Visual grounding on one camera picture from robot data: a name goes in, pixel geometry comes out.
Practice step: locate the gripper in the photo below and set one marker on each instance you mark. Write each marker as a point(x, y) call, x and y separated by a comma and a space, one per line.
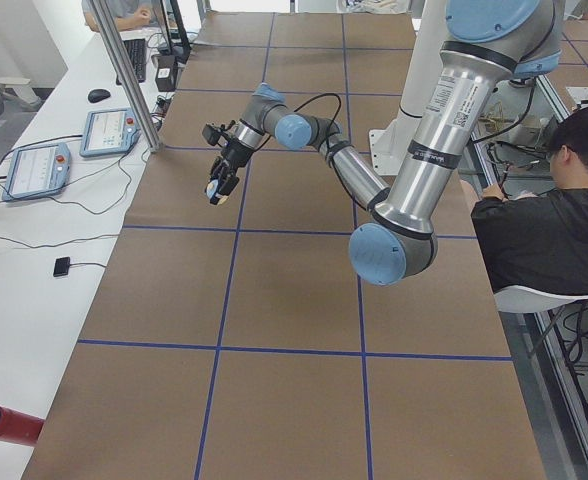
point(233, 154)

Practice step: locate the blue call bell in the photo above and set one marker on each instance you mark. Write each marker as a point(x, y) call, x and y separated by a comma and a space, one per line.
point(213, 194)

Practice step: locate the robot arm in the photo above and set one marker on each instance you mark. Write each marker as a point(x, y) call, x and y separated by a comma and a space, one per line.
point(482, 43)

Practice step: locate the black box with label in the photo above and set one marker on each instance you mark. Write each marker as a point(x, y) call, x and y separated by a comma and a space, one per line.
point(166, 73)

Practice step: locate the far teach pendant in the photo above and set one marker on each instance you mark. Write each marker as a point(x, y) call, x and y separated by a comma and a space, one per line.
point(109, 132)

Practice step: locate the teach pendant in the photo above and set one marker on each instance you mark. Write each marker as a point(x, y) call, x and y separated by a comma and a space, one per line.
point(109, 132)
point(37, 172)

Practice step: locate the black computer mouse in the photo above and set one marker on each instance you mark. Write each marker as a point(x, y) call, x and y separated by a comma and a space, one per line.
point(98, 95)

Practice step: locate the black keyboard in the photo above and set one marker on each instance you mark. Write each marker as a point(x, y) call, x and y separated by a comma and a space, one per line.
point(137, 53)

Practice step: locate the person at far desk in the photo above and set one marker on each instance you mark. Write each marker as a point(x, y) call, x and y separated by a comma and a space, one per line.
point(127, 15)

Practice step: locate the small black puck device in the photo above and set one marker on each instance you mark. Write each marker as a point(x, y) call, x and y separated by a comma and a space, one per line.
point(61, 266)

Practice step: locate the near teach pendant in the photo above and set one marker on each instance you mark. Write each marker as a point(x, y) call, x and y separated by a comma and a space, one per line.
point(37, 172)

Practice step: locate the white seat shell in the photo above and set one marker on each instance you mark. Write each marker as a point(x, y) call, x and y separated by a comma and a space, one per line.
point(521, 299)

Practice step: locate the red cylinder tube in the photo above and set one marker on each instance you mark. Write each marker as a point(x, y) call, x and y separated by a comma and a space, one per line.
point(19, 428)

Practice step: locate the seated person in black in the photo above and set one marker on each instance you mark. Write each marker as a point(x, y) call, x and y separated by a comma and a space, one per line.
point(541, 242)

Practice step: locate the aluminium frame post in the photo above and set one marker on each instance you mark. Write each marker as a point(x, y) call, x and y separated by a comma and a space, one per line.
point(123, 67)

